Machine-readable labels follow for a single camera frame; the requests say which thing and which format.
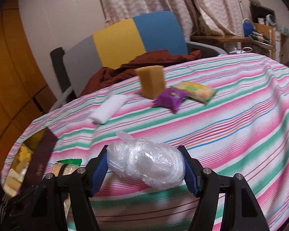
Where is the yellow sponge block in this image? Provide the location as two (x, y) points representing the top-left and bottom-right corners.
(135, 65), (166, 100)

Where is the tan foam sponge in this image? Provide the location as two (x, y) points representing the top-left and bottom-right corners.
(5, 168), (24, 195)

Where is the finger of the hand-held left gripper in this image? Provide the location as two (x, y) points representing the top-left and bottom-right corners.
(0, 185), (39, 231)

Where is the clear plastic bag bundle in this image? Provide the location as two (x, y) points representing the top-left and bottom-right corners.
(107, 131), (186, 190)

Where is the pink green striped bedsheet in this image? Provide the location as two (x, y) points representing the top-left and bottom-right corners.
(0, 53), (289, 231)

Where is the dark red cloth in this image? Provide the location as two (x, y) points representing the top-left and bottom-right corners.
(78, 49), (203, 98)

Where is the green edged biscuit packet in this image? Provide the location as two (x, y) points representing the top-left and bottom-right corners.
(50, 157), (83, 222)

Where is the yellow green packet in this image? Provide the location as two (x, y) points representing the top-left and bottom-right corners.
(171, 81), (218, 105)

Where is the grey yellow blue headboard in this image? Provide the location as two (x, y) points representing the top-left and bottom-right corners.
(63, 11), (189, 94)

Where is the wooden wardrobe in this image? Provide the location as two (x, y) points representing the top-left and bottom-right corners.
(0, 0), (58, 150)

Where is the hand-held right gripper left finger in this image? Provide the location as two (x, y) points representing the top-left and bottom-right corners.
(30, 145), (110, 231)

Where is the black shelf unit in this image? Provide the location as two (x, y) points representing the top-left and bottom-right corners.
(249, 3), (276, 26)

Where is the purple pink packet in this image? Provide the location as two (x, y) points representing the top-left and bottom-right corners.
(152, 88), (189, 114)

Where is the cardboard box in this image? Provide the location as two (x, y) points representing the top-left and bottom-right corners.
(278, 32), (289, 64)

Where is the black rolled mat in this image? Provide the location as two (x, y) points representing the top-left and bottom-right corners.
(50, 47), (74, 97)

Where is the grey yellow blue chair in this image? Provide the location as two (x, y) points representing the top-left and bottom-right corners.
(48, 41), (229, 113)

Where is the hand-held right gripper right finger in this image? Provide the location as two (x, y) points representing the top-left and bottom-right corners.
(177, 145), (268, 231)

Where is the wooden desk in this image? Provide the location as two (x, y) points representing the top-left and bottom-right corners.
(190, 34), (275, 56)

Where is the gold metal tin box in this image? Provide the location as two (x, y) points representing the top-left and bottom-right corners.
(0, 127), (58, 200)

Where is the white foam block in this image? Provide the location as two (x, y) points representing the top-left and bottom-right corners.
(90, 94), (129, 125)

